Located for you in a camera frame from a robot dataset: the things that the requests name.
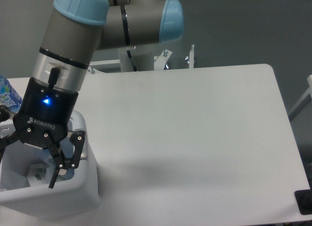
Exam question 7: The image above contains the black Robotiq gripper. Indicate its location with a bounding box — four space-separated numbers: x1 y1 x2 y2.
0 77 85 188

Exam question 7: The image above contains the clear plastic water bottle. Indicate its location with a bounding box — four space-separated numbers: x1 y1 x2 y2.
34 143 75 183

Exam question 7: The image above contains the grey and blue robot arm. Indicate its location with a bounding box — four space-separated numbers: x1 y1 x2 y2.
0 0 184 188

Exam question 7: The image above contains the white plastic trash can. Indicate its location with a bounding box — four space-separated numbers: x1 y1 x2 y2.
0 110 102 221

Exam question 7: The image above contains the crumpled trash inside can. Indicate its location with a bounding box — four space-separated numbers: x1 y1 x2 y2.
26 163 48 187

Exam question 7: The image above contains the blue labelled drink bottle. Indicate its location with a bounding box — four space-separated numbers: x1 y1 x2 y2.
0 76 22 113

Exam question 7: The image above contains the black clamp at table edge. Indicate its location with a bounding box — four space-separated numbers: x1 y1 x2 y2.
294 189 312 215

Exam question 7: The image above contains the black cable on pedestal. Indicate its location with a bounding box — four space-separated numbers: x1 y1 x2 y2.
126 49 138 72

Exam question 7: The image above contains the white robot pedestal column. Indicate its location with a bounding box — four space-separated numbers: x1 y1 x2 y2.
117 44 154 72

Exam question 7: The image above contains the white metal base frame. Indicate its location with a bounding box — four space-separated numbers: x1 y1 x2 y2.
86 43 197 75

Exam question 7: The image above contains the white frame at right edge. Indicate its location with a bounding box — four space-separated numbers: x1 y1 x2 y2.
288 75 312 122

